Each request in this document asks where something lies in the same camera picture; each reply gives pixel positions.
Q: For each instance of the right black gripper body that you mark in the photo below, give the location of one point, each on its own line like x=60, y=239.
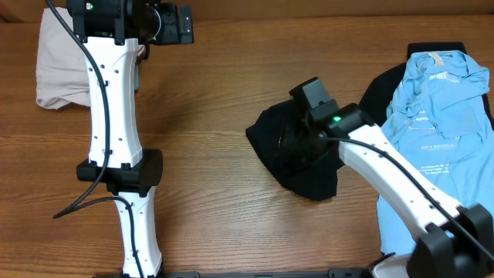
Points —
x=291, y=136

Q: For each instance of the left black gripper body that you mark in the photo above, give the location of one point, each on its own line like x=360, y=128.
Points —
x=186, y=25

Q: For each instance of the black t-shirt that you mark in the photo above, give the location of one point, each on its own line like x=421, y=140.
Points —
x=316, y=183

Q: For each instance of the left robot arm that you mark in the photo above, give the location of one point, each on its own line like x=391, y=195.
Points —
x=112, y=34

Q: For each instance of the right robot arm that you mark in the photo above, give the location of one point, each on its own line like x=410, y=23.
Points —
x=450, y=239

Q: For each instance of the light blue t-shirt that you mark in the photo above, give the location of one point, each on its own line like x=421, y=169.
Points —
x=460, y=166

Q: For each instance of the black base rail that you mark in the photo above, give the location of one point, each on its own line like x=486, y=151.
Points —
x=262, y=275

